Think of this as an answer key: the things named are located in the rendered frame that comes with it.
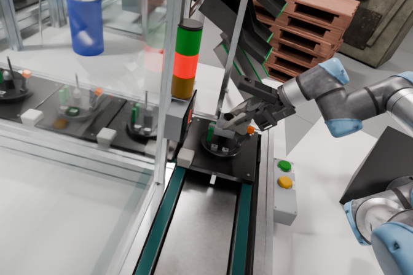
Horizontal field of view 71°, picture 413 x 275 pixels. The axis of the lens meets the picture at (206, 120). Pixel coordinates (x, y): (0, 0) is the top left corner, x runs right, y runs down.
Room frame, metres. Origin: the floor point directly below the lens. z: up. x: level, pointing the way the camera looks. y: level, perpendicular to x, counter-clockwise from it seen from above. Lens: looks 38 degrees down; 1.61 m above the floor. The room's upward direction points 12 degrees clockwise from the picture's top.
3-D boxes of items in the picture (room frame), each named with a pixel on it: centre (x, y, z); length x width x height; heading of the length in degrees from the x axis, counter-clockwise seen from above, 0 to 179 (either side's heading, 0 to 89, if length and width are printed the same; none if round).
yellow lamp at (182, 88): (0.53, 0.07, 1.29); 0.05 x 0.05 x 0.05
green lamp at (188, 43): (0.53, 0.07, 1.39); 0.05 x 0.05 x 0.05
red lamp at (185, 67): (0.53, 0.07, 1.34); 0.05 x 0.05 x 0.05
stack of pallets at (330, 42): (3.61, -0.74, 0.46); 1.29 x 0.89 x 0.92; 66
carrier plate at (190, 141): (0.71, -0.06, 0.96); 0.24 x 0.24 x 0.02; 86
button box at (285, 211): (0.61, -0.27, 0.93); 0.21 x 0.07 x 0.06; 176
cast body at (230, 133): (0.71, -0.05, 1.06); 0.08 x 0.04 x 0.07; 86
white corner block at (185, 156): (0.62, 0.04, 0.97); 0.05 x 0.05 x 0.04; 86
